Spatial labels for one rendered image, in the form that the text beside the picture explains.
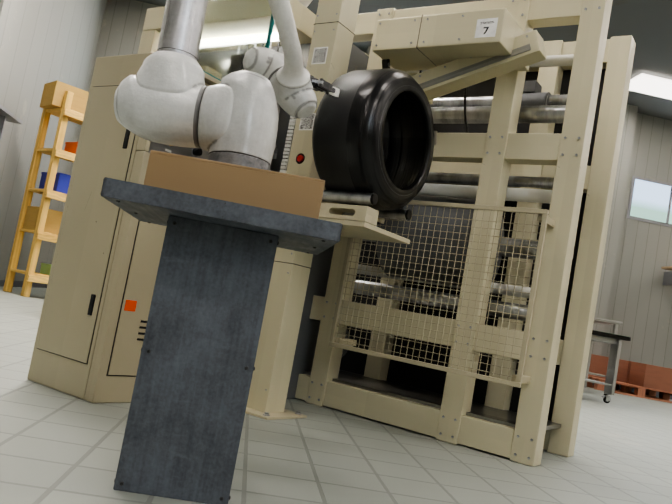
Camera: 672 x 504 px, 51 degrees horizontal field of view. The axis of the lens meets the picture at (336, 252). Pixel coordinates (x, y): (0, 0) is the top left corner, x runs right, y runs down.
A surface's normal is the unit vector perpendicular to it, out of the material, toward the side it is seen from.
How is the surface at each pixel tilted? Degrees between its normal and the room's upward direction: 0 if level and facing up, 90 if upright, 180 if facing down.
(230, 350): 90
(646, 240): 90
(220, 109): 86
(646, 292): 90
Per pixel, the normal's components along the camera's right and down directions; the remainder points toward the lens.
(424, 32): -0.55, -0.17
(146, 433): 0.12, -0.06
